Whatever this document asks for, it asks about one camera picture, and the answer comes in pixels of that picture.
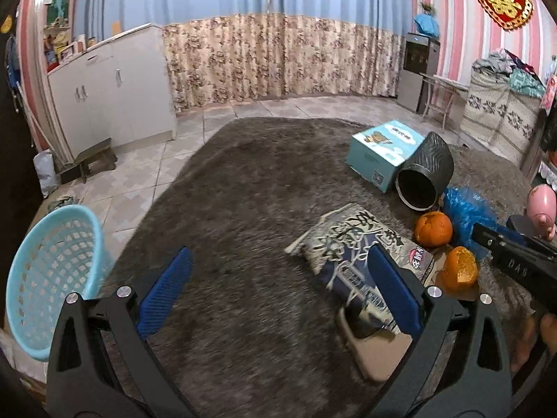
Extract dark patterned snack packet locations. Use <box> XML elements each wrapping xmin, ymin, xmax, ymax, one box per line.
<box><xmin>285</xmin><ymin>202</ymin><xmax>436</xmax><ymax>340</ymax></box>

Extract lace covered low shelf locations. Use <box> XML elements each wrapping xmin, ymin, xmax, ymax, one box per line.
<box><xmin>539</xmin><ymin>160</ymin><xmax>557</xmax><ymax>190</ymax></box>

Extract blue cloth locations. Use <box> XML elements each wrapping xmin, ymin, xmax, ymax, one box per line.
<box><xmin>413</xmin><ymin>13</ymin><xmax>440</xmax><ymax>38</ymax></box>

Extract whole orange fruit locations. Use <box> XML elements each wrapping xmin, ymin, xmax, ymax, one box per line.
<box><xmin>413</xmin><ymin>211</ymin><xmax>454</xmax><ymax>248</ymax></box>

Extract grey shaggy rug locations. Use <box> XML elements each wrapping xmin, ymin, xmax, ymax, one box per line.
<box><xmin>98</xmin><ymin>117</ymin><xmax>544</xmax><ymax>418</ymax></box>

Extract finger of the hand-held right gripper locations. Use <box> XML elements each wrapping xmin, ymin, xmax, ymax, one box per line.
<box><xmin>471</xmin><ymin>222</ymin><xmax>538</xmax><ymax>255</ymax></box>
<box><xmin>506</xmin><ymin>215</ymin><xmax>557</xmax><ymax>253</ymax></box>

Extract white cabinet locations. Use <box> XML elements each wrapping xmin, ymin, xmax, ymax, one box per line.
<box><xmin>47</xmin><ymin>24</ymin><xmax>177</xmax><ymax>162</ymax></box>

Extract pink hanging bag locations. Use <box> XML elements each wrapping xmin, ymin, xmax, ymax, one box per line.
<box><xmin>540</xmin><ymin>54</ymin><xmax>557</xmax><ymax>116</ymax></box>

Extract small folding table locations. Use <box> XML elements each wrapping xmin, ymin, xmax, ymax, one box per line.
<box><xmin>420</xmin><ymin>74</ymin><xmax>468</xmax><ymax>133</ymax></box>

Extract teal cardboard box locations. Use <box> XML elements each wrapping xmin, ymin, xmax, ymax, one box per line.
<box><xmin>346</xmin><ymin>119</ymin><xmax>425</xmax><ymax>193</ymax></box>

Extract light blue plastic basket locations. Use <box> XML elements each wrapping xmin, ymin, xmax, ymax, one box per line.
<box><xmin>5</xmin><ymin>204</ymin><xmax>116</xmax><ymax>362</ymax></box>

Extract white plastic bag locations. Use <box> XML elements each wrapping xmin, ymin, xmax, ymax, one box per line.
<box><xmin>34</xmin><ymin>150</ymin><xmax>59</xmax><ymax>199</ymax></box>

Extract pink piggy bank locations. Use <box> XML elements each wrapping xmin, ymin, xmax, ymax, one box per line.
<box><xmin>526</xmin><ymin>184</ymin><xmax>557</xmax><ymax>242</ymax></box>

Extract person's right hand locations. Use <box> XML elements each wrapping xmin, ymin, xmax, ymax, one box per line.
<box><xmin>511</xmin><ymin>313</ymin><xmax>557</xmax><ymax>375</ymax></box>

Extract blue plastic bag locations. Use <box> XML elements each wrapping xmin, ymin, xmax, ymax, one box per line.
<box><xmin>441</xmin><ymin>185</ymin><xmax>508</xmax><ymax>262</ymax></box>

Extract blue floral curtain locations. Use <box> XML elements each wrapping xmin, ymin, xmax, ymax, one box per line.
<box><xmin>270</xmin><ymin>0</ymin><xmax>414</xmax><ymax>99</ymax></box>
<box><xmin>72</xmin><ymin>0</ymin><xmax>283</xmax><ymax>111</ymax></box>

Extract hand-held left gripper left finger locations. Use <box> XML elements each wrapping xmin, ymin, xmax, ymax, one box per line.
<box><xmin>46</xmin><ymin>246</ymin><xmax>196</xmax><ymax>418</ymax></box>

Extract peeled orange fruit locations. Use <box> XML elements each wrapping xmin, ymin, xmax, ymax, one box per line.
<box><xmin>437</xmin><ymin>246</ymin><xmax>478</xmax><ymax>292</ymax></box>

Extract pile of clothes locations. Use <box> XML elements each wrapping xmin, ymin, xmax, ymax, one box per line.
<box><xmin>472</xmin><ymin>49</ymin><xmax>547</xmax><ymax>96</ymax></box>

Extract grey water dispenser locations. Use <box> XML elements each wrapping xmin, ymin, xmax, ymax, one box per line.
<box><xmin>396</xmin><ymin>32</ymin><xmax>441</xmax><ymax>114</ymax></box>

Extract patterned cover cloth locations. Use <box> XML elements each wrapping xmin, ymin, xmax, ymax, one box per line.
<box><xmin>459</xmin><ymin>67</ymin><xmax>547</xmax><ymax>166</ymax></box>

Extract dark cloth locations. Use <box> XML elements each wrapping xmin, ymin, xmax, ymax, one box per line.
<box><xmin>46</xmin><ymin>192</ymin><xmax>81</xmax><ymax>214</ymax></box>

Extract small wooden stool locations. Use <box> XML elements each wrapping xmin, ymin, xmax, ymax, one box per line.
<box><xmin>58</xmin><ymin>138</ymin><xmax>118</xmax><ymax>184</ymax></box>

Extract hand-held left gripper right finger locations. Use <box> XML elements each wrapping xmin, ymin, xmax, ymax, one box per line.
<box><xmin>368</xmin><ymin>243</ymin><xmax>514</xmax><ymax>418</ymax></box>

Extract black ribbed cylinder cup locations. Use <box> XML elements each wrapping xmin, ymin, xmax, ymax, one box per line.
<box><xmin>394</xmin><ymin>131</ymin><xmax>454</xmax><ymax>210</ymax></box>

